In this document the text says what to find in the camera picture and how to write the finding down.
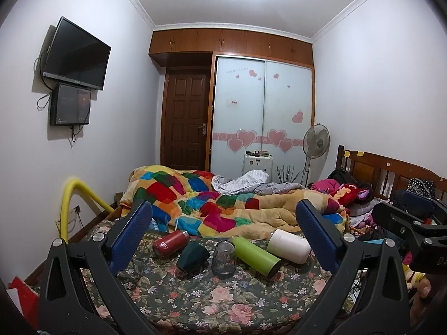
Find colourful patchwork blanket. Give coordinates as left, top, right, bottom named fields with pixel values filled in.
left=120, top=166, right=348, bottom=239

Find yellow padded rail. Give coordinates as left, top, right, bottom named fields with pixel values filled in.
left=57, top=177, right=116, bottom=243

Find black patterned bag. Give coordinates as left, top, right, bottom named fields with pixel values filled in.
left=407, top=178, right=436, bottom=199

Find pile of pink clothes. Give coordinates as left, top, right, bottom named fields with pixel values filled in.
left=308, top=178, right=374, bottom=214

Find red paper bag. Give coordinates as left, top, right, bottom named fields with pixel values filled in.
left=7, top=277, right=39, bottom=330

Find upper wooden cabinets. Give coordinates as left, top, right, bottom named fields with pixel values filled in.
left=149, top=28, right=314, bottom=67

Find brown wooden door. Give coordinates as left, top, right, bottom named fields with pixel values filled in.
left=161, top=67, right=211, bottom=170

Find red thermos bottle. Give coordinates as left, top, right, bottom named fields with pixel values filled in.
left=152, top=230, right=189, bottom=259

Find black wall television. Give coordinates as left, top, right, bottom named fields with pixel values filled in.
left=42, top=17, right=111, bottom=90

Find dark teal faceted cup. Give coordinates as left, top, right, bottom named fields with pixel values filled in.
left=177, top=241, right=210, bottom=275

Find standing electric fan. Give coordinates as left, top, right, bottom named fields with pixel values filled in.
left=301, top=123, right=330, bottom=187

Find wooden bed headboard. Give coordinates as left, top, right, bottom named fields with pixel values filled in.
left=336, top=145, right=446, bottom=204

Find green thermos bottle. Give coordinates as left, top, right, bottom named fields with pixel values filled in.
left=230, top=237, right=282, bottom=279

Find grey white crumpled sheet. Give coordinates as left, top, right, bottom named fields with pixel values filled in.
left=211, top=169, right=305, bottom=195

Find small black wall monitor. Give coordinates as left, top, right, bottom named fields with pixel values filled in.
left=49, top=83, right=92, bottom=126

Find small white cabinet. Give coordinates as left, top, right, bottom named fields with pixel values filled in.
left=242, top=150, right=274, bottom=179

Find sliding wardrobe with hearts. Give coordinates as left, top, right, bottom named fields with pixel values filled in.
left=210, top=57, right=314, bottom=184

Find white thermos bottle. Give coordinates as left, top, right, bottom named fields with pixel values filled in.
left=267, top=229, right=311, bottom=265

